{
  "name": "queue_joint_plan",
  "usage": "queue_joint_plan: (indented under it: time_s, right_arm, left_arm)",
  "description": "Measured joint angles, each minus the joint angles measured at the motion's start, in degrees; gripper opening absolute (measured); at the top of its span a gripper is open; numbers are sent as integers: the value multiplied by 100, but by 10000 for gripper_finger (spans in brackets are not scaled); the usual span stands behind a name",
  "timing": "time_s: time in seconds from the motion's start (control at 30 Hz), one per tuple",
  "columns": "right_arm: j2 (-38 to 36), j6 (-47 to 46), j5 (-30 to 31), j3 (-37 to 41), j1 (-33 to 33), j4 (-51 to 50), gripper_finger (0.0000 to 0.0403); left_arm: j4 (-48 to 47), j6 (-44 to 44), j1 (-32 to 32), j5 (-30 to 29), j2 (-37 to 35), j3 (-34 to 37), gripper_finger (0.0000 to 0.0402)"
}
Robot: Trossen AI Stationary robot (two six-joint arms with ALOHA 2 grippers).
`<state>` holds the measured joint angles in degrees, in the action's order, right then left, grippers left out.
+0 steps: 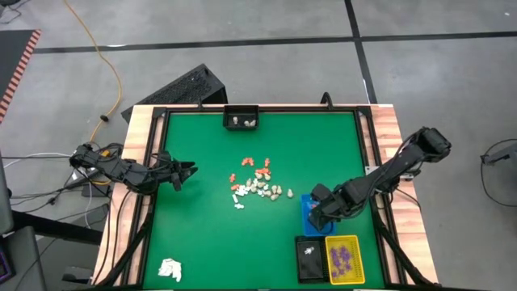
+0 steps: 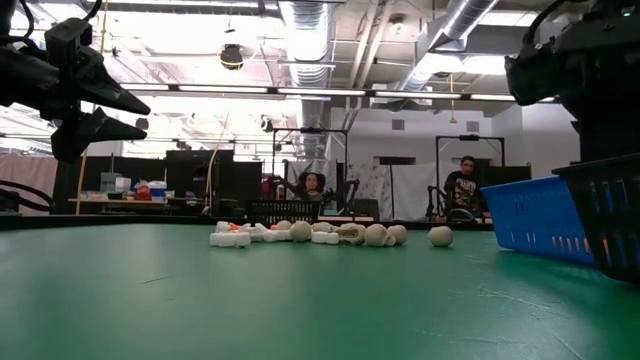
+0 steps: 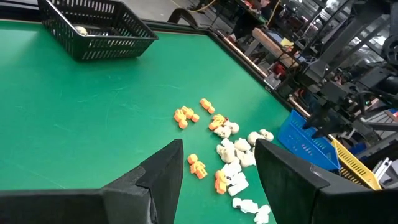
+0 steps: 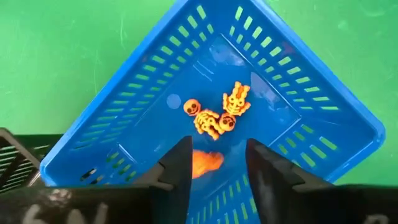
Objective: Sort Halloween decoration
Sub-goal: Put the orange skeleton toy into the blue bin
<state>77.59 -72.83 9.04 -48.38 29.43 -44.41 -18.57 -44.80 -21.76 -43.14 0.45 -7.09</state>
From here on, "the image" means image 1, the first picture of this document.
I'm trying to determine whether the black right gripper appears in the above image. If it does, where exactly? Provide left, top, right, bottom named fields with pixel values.
left=309, top=183, right=347, bottom=222

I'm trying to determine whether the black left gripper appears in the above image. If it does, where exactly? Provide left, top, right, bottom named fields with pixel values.
left=152, top=150, right=200, bottom=185

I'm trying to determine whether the blue plastic basket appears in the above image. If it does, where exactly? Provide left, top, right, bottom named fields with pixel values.
left=301, top=192, right=337, bottom=238

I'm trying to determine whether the yellow plastic basket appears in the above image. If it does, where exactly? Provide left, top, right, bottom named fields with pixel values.
left=325, top=234, right=367, bottom=285

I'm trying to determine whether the black rectangular plastic basket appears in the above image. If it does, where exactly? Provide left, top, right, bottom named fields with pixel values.
left=295, top=235, right=327, bottom=283

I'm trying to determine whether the green table mat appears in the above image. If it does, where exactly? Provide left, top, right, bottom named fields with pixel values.
left=143, top=111, right=385, bottom=288

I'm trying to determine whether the small black plastic basket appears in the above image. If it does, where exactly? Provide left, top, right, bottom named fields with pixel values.
left=223, top=103, right=260, bottom=131

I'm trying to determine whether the black perforated metal case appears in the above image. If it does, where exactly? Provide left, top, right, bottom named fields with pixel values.
left=120, top=63, right=229, bottom=124

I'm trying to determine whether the crumpled white paper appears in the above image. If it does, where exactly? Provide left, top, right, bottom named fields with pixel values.
left=158, top=257, right=183, bottom=283

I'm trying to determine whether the black floor beam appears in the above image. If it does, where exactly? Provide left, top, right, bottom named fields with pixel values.
left=11, top=209, right=104, bottom=246

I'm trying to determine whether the gray box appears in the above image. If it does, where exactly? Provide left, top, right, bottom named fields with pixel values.
left=0, top=225, right=48, bottom=291

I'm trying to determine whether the gray stand leg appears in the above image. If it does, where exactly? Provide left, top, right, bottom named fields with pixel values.
left=480, top=145, right=517, bottom=166

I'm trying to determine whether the black orange striped mat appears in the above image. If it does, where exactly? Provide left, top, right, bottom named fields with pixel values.
left=0, top=28, right=43, bottom=124

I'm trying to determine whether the black metal table frame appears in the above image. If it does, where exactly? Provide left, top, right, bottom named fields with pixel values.
left=93, top=103, right=436, bottom=291

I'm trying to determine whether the yellow extension cable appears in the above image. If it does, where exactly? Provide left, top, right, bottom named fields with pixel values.
left=62, top=0, right=123, bottom=143

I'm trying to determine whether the white cable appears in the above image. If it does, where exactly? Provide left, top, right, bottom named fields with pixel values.
left=2, top=151, right=73, bottom=167

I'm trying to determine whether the black floor cable loop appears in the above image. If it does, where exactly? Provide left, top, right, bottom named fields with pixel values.
left=479, top=138, right=517, bottom=209

